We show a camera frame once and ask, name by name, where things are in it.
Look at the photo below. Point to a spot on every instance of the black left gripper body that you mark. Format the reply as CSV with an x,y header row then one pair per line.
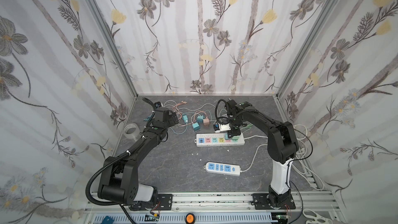
x,y
173,118

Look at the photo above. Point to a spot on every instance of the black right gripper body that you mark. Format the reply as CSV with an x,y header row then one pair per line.
x,y
233,129

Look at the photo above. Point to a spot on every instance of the pink charger plug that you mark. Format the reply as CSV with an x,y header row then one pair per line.
x,y
206,122

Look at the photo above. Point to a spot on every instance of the white six-outlet colourful power strip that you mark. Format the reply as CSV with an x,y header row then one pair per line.
x,y
216,140

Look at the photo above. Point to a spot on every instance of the white power strip blue outlets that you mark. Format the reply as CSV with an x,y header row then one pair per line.
x,y
222,168

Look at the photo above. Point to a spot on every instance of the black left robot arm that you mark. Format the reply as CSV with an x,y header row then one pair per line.
x,y
117,183

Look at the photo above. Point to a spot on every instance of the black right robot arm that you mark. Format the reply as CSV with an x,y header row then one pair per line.
x,y
281,145

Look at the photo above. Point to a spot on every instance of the clear tape roll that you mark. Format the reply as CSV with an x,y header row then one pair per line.
x,y
131,131

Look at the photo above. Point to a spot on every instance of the orange emergency button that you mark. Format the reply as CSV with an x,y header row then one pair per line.
x,y
190,218

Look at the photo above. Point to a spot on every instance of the white scissors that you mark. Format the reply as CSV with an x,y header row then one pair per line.
x,y
315,218

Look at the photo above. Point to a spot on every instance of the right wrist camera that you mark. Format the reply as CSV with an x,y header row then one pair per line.
x,y
221,127

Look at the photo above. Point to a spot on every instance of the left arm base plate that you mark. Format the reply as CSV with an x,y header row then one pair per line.
x,y
159,202

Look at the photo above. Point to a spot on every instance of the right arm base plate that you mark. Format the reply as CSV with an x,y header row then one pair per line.
x,y
272,201

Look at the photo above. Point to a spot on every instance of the aluminium rail frame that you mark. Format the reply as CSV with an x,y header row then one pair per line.
x,y
221,208

